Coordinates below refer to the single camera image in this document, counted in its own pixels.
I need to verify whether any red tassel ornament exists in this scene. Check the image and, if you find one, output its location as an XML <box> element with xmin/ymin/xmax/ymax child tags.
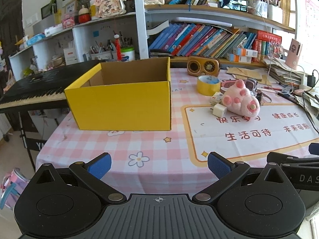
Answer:
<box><xmin>114</xmin><ymin>34</ymin><xmax>122</xmax><ymax>61</ymax></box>

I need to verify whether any pink checkered tablecloth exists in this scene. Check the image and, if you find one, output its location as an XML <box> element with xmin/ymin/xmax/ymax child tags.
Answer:
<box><xmin>36</xmin><ymin>69</ymin><xmax>309</xmax><ymax>194</ymax></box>

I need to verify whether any brown retro radio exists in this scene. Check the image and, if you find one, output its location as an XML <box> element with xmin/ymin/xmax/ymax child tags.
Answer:
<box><xmin>187</xmin><ymin>56</ymin><xmax>220</xmax><ymax>77</ymax></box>

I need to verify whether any purple small device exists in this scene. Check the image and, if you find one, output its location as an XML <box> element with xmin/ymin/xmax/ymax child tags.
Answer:
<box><xmin>245</xmin><ymin>78</ymin><xmax>258</xmax><ymax>96</ymax></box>

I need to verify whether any pile of papers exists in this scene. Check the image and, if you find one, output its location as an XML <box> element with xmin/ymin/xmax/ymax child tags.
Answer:
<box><xmin>263</xmin><ymin>57</ymin><xmax>308</xmax><ymax>87</ymax></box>

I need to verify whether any black electronic keyboard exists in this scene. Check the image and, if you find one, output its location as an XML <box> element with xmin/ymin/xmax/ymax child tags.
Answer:
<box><xmin>1</xmin><ymin>60</ymin><xmax>100</xmax><ymax>113</ymax></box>

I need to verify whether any yellow tape roll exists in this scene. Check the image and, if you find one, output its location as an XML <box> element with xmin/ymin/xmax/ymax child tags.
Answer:
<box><xmin>197</xmin><ymin>75</ymin><xmax>221</xmax><ymax>96</ymax></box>

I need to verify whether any white green lid jar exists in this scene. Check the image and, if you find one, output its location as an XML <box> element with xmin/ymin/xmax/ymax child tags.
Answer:
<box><xmin>121</xmin><ymin>46</ymin><xmax>135</xmax><ymax>62</ymax></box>

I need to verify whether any brown paper envelopes stack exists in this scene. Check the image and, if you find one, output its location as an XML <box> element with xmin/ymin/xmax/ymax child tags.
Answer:
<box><xmin>226</xmin><ymin>68</ymin><xmax>273</xmax><ymax>86</ymax></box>

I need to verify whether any black power adapter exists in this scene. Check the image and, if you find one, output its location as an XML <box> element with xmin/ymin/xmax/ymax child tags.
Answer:
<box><xmin>307</xmin><ymin>74</ymin><xmax>316</xmax><ymax>87</ymax></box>

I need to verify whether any red thick dictionary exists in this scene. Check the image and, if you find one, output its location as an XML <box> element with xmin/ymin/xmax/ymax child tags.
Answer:
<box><xmin>256</xmin><ymin>30</ymin><xmax>282</xmax><ymax>44</ymax></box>

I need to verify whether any pink cat ornament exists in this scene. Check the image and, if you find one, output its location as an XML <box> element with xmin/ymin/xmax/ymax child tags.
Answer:
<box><xmin>94</xmin><ymin>0</ymin><xmax>127</xmax><ymax>18</ymax></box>

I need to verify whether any smartphone on shelf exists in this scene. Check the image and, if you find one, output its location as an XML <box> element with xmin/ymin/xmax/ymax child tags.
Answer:
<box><xmin>219</xmin><ymin>0</ymin><xmax>248</xmax><ymax>12</ymax></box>

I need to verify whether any orange white medicine box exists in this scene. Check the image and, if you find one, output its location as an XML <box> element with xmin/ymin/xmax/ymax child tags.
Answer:
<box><xmin>233</xmin><ymin>47</ymin><xmax>258</xmax><ymax>58</ymax></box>

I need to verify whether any white cartoon desk mat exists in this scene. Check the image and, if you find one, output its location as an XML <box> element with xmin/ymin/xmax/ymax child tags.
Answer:
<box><xmin>181</xmin><ymin>104</ymin><xmax>318</xmax><ymax>166</ymax></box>

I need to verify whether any staples box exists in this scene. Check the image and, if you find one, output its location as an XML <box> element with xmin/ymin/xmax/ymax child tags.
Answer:
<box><xmin>209</xmin><ymin>92</ymin><xmax>223</xmax><ymax>106</ymax></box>

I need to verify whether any red round doll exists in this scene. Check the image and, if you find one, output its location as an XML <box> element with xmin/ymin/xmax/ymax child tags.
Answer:
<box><xmin>78</xmin><ymin>5</ymin><xmax>91</xmax><ymax>24</ymax></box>

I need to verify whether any pink plush pig toy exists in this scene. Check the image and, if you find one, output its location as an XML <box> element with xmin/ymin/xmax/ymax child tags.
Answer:
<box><xmin>221</xmin><ymin>80</ymin><xmax>260</xmax><ymax>119</ymax></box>

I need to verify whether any white USB charger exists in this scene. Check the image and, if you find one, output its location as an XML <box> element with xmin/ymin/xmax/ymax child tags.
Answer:
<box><xmin>213</xmin><ymin>104</ymin><xmax>227</xmax><ymax>118</ymax></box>

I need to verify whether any yellow cardboard box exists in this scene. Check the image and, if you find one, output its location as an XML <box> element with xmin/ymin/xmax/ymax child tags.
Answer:
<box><xmin>64</xmin><ymin>57</ymin><xmax>171</xmax><ymax>131</ymax></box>

